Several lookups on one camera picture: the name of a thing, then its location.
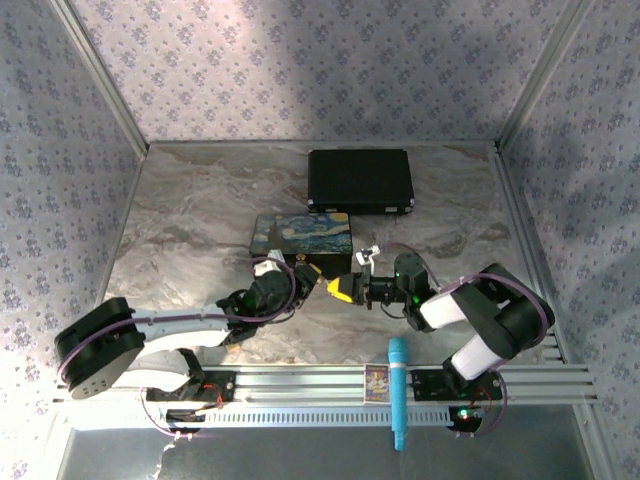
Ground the grey metal sheet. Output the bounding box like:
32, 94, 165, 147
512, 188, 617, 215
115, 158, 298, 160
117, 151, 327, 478
52, 427, 601, 480

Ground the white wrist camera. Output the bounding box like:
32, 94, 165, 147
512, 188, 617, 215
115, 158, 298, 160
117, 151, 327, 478
354, 243, 382, 275
252, 251, 287, 277

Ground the black briefcase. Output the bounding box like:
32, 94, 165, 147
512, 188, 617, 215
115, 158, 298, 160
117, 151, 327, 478
306, 148, 417, 217

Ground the small card sticker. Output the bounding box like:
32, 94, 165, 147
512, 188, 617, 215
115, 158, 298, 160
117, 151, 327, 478
363, 363, 391, 404

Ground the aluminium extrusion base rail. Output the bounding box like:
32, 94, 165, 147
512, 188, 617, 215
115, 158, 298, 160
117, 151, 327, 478
52, 363, 600, 407

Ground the aluminium corner post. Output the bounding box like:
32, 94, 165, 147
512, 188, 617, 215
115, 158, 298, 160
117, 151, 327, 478
495, 0, 599, 151
48, 0, 150, 154

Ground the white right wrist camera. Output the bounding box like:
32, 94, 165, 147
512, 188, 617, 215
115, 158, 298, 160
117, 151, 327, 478
354, 243, 382, 275

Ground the grey slotted cable duct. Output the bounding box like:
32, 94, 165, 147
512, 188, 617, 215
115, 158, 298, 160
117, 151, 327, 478
158, 405, 484, 432

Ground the aluminium table edge rail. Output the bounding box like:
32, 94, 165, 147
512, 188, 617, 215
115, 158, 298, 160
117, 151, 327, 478
493, 142, 571, 364
144, 139, 501, 149
92, 144, 150, 306

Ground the controller board with LEDs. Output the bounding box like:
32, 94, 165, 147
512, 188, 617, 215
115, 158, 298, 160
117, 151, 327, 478
447, 405, 484, 434

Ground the Starry Night print box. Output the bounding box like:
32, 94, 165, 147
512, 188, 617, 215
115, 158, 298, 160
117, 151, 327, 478
248, 212, 355, 284

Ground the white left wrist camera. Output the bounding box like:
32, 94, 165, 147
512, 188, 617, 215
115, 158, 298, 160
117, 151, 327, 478
252, 251, 287, 277

